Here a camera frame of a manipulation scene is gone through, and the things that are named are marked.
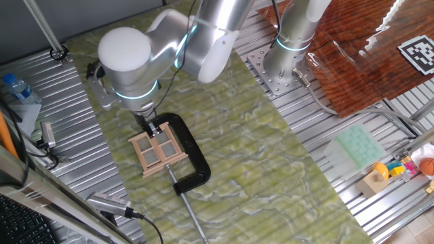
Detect black cable bundle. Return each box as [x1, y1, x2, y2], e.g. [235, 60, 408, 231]
[269, 0, 283, 49]

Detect miniature wooden window frame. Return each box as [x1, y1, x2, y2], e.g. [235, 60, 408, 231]
[127, 121, 189, 179]

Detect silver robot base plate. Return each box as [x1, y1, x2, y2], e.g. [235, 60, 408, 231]
[246, 43, 318, 98]

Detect aluminium pole with black ring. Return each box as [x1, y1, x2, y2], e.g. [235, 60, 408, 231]
[22, 0, 71, 66]

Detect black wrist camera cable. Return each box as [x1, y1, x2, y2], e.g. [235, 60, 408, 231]
[154, 0, 198, 113]

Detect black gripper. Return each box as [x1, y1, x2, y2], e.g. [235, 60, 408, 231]
[134, 108, 164, 139]

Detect tan wooden block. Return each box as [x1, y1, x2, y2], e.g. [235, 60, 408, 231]
[355, 169, 390, 199]

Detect small metal bracket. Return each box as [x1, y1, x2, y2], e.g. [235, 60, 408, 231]
[393, 148, 410, 162]

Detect black and silver tool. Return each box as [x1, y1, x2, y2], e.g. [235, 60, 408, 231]
[36, 121, 58, 150]

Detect black C-clamp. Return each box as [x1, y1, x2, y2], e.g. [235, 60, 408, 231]
[149, 113, 212, 244]

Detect aluminium frame bar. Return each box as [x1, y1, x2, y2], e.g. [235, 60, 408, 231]
[0, 145, 136, 244]

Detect clear water bottle blue cap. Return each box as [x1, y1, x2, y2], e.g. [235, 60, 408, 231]
[2, 73, 43, 106]

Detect black cables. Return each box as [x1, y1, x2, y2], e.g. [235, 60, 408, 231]
[0, 97, 61, 188]

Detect green marble pattern mat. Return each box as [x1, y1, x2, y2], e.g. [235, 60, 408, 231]
[66, 0, 374, 244]

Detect pink toy block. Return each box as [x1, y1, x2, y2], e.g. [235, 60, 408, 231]
[403, 161, 419, 176]

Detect orange toy basketball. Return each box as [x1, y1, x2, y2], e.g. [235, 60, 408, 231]
[418, 157, 434, 177]

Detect small wooden sliding sash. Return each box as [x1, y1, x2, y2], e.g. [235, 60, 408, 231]
[135, 134, 155, 154]

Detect orange handle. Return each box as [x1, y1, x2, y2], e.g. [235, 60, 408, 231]
[0, 110, 20, 160]

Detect black white marker tag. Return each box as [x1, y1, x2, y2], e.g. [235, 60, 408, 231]
[397, 35, 434, 76]

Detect green translucent ice tray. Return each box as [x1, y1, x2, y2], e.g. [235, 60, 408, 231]
[322, 123, 387, 180]

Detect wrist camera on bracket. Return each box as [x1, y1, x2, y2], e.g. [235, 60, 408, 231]
[85, 62, 121, 111]

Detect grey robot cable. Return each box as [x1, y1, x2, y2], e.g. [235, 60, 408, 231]
[292, 67, 429, 137]

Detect yellow toy block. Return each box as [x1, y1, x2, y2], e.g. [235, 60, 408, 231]
[389, 165, 406, 178]

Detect black keyboard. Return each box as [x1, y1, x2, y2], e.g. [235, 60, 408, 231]
[0, 195, 60, 244]

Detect white paper sheet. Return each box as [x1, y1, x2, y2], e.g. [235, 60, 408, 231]
[8, 103, 43, 137]

